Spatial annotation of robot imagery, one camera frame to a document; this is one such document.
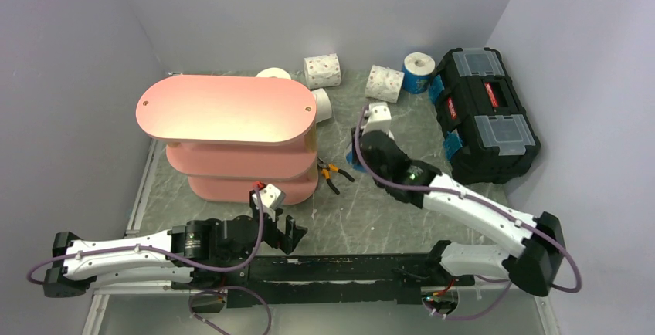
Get white paper roll lying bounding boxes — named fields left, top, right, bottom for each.
left=311, top=89, right=333, bottom=124

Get floral paper roll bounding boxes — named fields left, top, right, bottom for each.
left=365, top=65, right=405, bottom=103
left=256, top=67, right=291, bottom=80
left=303, top=53, right=341, bottom=90

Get orange handled pliers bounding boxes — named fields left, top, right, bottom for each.
left=316, top=157, right=355, bottom=195

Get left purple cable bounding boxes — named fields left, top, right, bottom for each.
left=26, top=189, right=273, bottom=335

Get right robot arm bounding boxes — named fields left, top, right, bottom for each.
left=351, top=127, right=582, bottom=297

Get black plastic toolbox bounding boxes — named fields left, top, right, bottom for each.
left=428, top=47, right=541, bottom=184

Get pink three-tier shelf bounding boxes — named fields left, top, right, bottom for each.
left=135, top=74, right=318, bottom=205

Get floral paper roll stacked top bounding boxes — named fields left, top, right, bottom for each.
left=256, top=67, right=291, bottom=80

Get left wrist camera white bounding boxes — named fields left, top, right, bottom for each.
left=251, top=181, right=286, bottom=210

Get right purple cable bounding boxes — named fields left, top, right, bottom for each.
left=354, top=107, right=583, bottom=322

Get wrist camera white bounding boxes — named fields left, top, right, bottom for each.
left=251, top=181, right=286, bottom=210
left=361, top=102, right=394, bottom=139

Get purple cable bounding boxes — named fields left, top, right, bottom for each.
left=354, top=107, right=583, bottom=322
left=26, top=189, right=273, bottom=335

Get blue roll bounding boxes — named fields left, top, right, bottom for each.
left=402, top=52, right=436, bottom=94
left=345, top=144, right=366, bottom=174

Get blue roll front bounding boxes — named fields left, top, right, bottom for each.
left=345, top=144, right=366, bottom=174

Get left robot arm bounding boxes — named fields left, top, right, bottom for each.
left=39, top=208, right=307, bottom=298

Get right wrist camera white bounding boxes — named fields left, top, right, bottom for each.
left=361, top=102, right=394, bottom=139

